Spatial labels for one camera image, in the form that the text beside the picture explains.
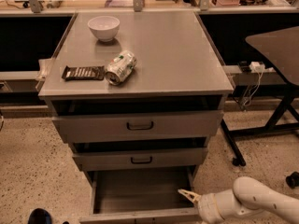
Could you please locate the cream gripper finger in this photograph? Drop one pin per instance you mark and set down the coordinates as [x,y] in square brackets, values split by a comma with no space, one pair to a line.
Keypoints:
[190,195]

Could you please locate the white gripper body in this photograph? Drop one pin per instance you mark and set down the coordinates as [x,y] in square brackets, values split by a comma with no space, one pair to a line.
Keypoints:
[206,203]

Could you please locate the grey bottom drawer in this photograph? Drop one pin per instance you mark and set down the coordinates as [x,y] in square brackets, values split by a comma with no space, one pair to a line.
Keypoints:
[141,196]

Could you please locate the grey drawer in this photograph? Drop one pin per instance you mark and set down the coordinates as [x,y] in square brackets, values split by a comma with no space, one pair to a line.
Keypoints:
[141,196]
[137,126]
[140,159]

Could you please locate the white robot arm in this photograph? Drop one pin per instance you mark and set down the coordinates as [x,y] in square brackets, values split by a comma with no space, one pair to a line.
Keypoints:
[247,197]

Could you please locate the grey middle drawer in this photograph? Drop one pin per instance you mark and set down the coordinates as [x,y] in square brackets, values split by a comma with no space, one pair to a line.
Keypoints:
[140,159]

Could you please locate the grey top drawer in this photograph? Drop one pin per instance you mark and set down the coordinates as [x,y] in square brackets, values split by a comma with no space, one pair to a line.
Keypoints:
[137,126]

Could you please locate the grey metal drawer cabinet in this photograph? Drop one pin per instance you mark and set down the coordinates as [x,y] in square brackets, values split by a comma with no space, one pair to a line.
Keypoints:
[177,71]

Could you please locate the black round floor object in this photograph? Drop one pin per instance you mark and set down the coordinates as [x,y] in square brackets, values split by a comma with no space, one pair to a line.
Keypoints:
[293,180]

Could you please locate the crushed silver soda can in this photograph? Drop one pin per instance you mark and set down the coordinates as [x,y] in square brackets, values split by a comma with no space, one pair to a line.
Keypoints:
[120,67]

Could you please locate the dark blue floor object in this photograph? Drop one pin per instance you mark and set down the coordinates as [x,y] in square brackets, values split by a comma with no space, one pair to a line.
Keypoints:
[39,216]

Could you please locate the dark chocolate bar wrapper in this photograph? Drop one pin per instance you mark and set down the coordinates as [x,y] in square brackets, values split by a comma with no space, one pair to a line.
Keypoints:
[83,73]

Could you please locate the black side table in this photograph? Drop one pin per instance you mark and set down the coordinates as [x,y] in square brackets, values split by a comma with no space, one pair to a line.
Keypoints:
[281,49]

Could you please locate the white ceramic bowl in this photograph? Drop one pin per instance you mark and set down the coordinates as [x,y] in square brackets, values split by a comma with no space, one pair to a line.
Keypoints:
[104,28]

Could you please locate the clear plastic bag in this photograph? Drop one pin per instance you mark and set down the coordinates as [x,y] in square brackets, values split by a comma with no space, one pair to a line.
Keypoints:
[44,69]

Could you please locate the white power adapter with cables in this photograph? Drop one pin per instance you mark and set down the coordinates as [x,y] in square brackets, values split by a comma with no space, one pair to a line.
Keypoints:
[257,68]

